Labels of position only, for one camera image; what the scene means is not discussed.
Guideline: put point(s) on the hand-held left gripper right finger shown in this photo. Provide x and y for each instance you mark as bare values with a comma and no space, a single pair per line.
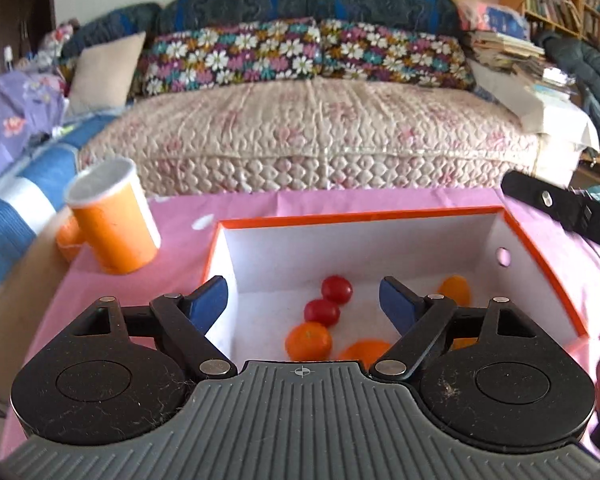
395,301

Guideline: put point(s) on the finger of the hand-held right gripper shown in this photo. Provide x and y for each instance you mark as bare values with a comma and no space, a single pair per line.
555,205

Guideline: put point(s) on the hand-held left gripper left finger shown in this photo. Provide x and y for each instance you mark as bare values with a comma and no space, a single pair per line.
212,301

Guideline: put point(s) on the red cherry tomato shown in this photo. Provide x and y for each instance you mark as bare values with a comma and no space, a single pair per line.
322,312
337,289

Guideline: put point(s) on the orange mandarin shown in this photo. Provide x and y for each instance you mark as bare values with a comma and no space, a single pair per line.
464,344
308,341
362,351
455,289

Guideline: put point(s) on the orange cardboard box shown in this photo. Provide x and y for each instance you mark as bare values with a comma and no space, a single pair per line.
355,250

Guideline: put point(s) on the pink cloth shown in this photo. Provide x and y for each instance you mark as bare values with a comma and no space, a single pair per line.
180,220

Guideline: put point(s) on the orange cup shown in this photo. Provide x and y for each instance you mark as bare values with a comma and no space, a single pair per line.
115,230

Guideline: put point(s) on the dark green jacket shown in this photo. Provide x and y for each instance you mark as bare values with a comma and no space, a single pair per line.
585,75

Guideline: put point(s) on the stack of books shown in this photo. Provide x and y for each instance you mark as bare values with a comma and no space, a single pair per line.
510,50

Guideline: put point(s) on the beige quilted sofa cover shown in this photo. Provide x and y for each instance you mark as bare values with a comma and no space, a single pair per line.
305,135

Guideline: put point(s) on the blue carton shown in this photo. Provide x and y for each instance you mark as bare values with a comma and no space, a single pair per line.
502,20

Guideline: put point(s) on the pink white plastic bag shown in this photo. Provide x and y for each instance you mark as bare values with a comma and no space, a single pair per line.
467,12

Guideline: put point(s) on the blue white striped cloth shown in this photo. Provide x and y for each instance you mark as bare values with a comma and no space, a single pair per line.
10,220

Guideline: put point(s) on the floral daisy cushion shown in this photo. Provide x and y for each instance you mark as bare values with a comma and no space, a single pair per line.
395,55
230,55

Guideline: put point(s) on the beige pillow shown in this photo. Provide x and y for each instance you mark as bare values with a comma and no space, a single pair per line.
105,75

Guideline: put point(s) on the purple floral blanket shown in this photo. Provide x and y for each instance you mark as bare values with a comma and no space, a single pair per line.
10,110

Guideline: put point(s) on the dark blue patterned sofa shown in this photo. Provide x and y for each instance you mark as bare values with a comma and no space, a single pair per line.
240,5

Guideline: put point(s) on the brown wooden door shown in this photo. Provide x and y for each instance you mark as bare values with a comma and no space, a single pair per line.
25,10

